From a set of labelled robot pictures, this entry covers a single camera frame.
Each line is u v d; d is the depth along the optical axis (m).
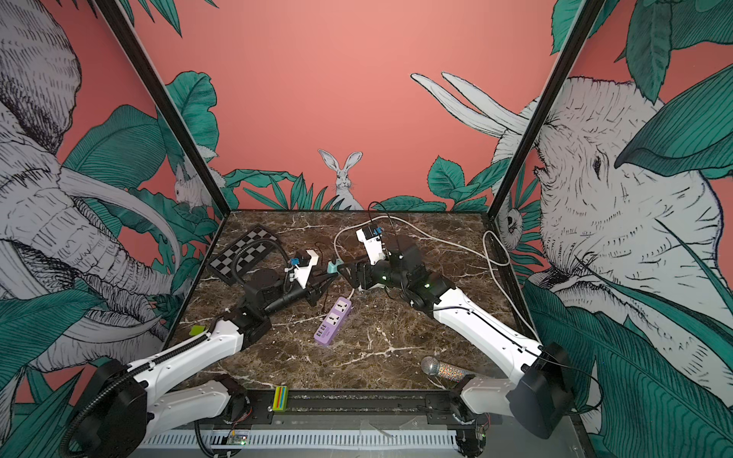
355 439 0.78
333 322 0.88
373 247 0.65
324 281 0.72
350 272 0.65
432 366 0.78
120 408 0.39
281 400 0.73
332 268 0.73
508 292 0.99
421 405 0.76
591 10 0.69
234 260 1.01
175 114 0.90
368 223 1.17
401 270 0.55
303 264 0.64
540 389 0.39
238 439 0.70
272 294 0.61
